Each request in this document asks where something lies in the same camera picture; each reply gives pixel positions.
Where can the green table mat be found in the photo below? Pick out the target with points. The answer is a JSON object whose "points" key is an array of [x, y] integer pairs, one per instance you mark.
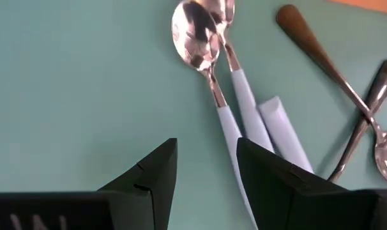
{"points": [[69, 96]]}

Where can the orange plastic bin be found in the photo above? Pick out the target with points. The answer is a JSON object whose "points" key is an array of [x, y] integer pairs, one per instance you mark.
{"points": [[372, 4]]}

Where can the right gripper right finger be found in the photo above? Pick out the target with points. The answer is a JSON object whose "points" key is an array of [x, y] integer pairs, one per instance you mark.
{"points": [[270, 185]]}

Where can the black spoon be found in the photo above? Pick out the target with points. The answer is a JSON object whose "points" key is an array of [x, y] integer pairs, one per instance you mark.
{"points": [[382, 86], [302, 35]]}

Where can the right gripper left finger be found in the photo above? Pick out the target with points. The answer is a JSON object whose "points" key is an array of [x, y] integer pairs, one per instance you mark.
{"points": [[155, 172]]}

